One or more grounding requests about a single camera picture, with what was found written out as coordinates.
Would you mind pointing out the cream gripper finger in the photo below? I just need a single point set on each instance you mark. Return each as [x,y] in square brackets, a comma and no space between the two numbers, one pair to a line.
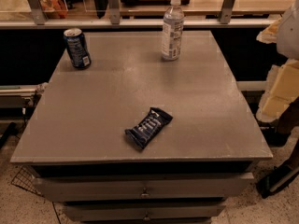
[269,34]
[281,89]

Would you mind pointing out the clear plastic water bottle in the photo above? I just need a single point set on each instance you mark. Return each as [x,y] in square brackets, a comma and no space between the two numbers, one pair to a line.
[172,31]

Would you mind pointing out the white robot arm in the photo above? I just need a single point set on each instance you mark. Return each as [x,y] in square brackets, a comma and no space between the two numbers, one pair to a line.
[288,33]

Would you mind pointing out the blue rxbar blueberry wrapper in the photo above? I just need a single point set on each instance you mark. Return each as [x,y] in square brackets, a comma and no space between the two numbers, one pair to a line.
[149,127]

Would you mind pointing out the blue soda can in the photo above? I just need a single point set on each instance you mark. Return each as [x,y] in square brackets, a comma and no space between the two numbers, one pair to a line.
[77,48]

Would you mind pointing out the orange snack bag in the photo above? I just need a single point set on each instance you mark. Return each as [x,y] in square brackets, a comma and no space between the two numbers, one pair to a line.
[57,6]

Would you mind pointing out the grey upper drawer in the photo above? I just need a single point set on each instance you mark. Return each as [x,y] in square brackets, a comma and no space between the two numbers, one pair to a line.
[141,187]

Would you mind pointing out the grey drawer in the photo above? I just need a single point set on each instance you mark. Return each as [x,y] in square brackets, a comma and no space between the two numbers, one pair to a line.
[141,187]
[142,211]

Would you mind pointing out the grey lower drawer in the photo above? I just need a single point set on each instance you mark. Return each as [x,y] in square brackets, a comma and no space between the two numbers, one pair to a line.
[142,211]

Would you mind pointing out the metal window rail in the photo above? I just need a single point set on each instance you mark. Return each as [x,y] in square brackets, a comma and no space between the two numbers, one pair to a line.
[133,23]

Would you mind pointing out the wire mesh rack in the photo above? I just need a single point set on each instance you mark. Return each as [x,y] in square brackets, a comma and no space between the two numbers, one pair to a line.
[24,180]

